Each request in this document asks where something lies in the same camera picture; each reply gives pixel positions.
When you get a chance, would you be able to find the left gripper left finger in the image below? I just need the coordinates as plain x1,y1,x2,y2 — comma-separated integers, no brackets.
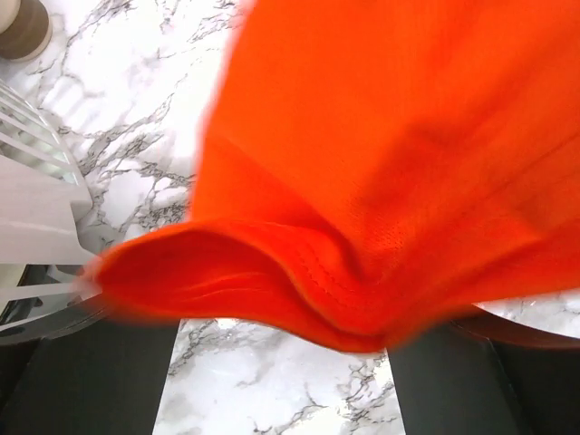
1,324,178,435

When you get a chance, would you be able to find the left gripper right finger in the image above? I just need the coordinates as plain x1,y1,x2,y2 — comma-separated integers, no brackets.
389,325,579,434

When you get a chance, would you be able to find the orange t shirt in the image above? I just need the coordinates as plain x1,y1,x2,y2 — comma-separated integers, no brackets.
91,1,579,353

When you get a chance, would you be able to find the white plastic basket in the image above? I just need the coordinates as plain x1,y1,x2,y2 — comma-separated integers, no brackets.
1,83,94,306

